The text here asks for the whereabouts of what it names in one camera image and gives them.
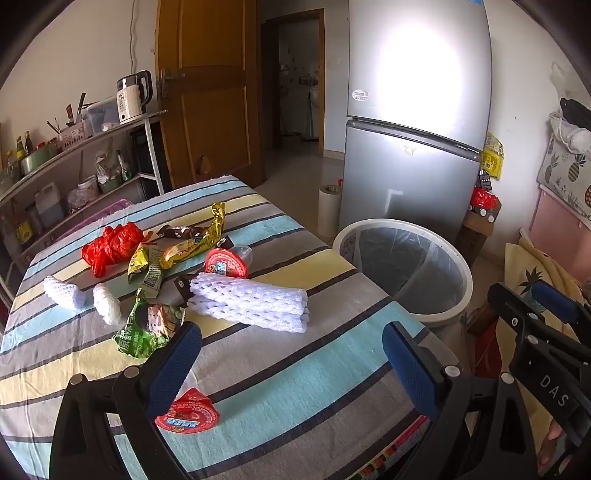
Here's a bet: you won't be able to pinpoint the red round lid wrapper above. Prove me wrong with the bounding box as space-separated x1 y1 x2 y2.
154 369 221 433

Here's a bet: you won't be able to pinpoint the black snack wrapper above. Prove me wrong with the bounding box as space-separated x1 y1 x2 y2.
173 274 199 306

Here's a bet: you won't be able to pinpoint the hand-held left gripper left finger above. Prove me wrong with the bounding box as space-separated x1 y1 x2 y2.
48 322 204 480

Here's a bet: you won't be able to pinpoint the black appliance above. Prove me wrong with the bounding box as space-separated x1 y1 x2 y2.
129 124 163 204

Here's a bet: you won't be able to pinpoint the folded white foam net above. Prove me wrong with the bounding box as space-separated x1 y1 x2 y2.
188 271 309 334

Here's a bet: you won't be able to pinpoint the yellow-label sauce bottle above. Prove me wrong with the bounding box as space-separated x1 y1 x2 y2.
14 210 36 247

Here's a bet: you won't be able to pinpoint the small red bag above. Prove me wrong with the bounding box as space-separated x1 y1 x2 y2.
470 188 501 212

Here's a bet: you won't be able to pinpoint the clear plastic storage box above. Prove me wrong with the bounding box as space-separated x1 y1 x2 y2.
85 97 122 134

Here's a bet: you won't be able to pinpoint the pink plastic tub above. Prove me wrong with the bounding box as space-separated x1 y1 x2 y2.
69 198 134 229

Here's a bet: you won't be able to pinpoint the white plastic jug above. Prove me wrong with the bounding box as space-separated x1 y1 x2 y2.
34 182 64 229

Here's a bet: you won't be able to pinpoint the white bag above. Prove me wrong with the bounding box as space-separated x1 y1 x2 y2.
549 112 591 154

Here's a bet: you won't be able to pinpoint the black bag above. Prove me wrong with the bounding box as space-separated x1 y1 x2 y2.
560 98 591 131

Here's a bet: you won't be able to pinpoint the white paper roll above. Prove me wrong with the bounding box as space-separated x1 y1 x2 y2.
317 185 343 236

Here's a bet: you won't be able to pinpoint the person's right hand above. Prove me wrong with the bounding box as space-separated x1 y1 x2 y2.
545 420 566 469

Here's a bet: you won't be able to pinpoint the cardboard box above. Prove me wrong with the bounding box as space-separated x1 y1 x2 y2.
456 208 498 261

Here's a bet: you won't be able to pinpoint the silver refrigerator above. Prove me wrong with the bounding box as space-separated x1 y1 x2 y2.
339 0 494 241

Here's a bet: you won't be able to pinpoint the olive green snack packet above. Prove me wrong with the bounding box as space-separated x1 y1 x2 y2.
139 263 167 298

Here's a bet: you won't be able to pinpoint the brown chocolate bar wrapper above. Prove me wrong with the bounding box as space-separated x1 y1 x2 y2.
154 224 204 241

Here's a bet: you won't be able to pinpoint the yellow hanging bags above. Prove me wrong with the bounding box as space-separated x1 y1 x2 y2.
480 131 505 180

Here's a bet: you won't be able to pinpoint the metal basin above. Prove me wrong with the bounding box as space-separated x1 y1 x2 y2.
0 165 22 195

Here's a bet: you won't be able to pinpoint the wooden doorway frame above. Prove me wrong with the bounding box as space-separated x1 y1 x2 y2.
260 9 325 158

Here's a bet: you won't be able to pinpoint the green cooking pot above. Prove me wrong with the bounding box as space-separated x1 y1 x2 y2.
21 140 58 175

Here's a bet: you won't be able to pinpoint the small white foam net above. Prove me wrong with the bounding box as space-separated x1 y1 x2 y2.
92 282 123 325
43 275 88 309

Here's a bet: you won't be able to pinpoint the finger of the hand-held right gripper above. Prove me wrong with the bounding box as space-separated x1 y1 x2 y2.
488 282 546 343
530 280 585 326

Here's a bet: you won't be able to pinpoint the yellow pineapple blanket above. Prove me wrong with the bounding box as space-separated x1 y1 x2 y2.
503 239 588 326

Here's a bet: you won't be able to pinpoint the pink utensil basket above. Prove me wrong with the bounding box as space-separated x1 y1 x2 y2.
55 122 90 151

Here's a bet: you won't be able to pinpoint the red-lidded jelly cup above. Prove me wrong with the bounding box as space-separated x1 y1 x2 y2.
205 244 254 278

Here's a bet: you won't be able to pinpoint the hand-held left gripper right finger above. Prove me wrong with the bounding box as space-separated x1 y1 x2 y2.
381 322 550 480

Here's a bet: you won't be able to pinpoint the striped tablecloth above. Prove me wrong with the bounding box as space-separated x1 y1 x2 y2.
0 174 455 480

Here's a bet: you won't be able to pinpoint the red plastic bag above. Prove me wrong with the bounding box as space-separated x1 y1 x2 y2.
82 222 147 278

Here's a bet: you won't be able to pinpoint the white round trash bin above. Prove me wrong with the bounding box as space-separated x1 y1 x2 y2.
331 218 474 328

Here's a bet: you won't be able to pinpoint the pineapple print cloth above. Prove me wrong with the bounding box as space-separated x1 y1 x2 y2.
536 134 591 219

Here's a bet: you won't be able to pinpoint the wooden door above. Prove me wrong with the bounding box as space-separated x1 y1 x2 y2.
154 0 266 192

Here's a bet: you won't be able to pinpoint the yellow snack packet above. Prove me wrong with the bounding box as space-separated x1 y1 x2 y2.
128 244 162 278

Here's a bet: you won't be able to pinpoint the black bin liner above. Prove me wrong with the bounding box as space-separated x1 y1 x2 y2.
353 226 465 315

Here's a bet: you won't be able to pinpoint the green glass bottle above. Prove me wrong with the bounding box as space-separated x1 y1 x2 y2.
115 150 133 184

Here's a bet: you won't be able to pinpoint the white electric kettle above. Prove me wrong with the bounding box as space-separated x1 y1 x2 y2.
116 70 153 125

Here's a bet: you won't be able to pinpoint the white metal shelf rack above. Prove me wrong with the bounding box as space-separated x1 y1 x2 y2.
0 111 167 296

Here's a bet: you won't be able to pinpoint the pink cabinet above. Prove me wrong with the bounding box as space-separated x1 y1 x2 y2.
529 189 591 278

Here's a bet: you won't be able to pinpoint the gold foil wrapper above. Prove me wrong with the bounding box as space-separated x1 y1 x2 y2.
159 202 227 271

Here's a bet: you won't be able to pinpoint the clear plastic jar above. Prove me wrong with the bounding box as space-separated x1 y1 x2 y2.
76 178 100 205

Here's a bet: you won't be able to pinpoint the metal door handle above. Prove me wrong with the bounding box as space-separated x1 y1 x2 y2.
157 67 186 97

